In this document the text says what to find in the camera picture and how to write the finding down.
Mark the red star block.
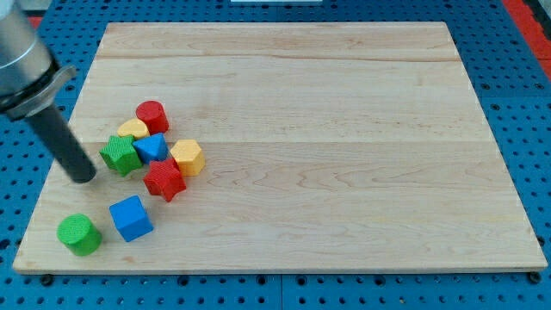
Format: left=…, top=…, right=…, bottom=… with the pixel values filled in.
left=143, top=158, right=187, bottom=202

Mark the blue triangle block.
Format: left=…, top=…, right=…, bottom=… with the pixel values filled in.
left=133, top=133, right=168, bottom=164

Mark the yellow heart block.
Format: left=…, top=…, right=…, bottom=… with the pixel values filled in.
left=116, top=118, right=150, bottom=140

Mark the red cylinder block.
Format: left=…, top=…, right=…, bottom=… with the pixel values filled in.
left=135, top=101, right=170, bottom=135

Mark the wooden board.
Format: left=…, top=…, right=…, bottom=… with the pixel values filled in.
left=13, top=22, right=548, bottom=275

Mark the green star block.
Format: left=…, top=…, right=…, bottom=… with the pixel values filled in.
left=99, top=135, right=143, bottom=177

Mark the green cylinder block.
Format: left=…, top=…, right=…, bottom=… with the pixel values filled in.
left=56, top=214, right=102, bottom=257

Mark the yellow hexagon block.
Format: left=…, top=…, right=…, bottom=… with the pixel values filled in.
left=170, top=139, right=206, bottom=177

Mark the blue cube block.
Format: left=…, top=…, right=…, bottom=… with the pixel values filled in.
left=108, top=195, right=154, bottom=242

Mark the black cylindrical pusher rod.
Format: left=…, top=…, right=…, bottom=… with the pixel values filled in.
left=25, top=104, right=96, bottom=183

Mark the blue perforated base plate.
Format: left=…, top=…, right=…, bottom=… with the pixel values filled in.
left=1, top=0, right=550, bottom=309

